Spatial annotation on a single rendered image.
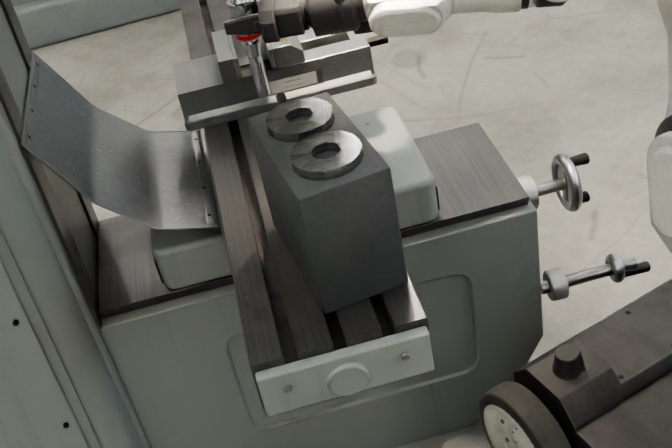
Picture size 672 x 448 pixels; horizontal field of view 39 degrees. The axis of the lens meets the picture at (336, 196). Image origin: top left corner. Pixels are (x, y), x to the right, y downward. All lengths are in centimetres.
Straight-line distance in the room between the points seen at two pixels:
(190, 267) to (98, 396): 28
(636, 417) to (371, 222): 60
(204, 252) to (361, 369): 49
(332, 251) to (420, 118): 221
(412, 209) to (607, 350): 40
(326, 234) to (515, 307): 75
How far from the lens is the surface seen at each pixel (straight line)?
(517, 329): 187
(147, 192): 161
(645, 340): 164
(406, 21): 148
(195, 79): 168
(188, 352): 172
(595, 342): 163
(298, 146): 117
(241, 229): 140
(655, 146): 128
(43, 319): 159
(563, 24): 386
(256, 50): 156
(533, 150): 312
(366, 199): 114
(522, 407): 153
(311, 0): 148
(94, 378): 169
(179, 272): 162
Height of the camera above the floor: 176
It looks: 36 degrees down
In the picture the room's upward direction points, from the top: 12 degrees counter-clockwise
